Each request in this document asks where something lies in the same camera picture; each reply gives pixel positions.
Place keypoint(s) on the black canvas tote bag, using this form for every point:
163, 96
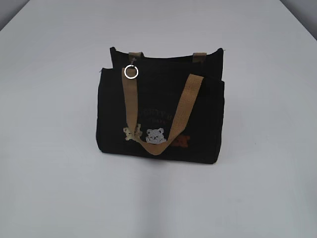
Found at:
160, 83

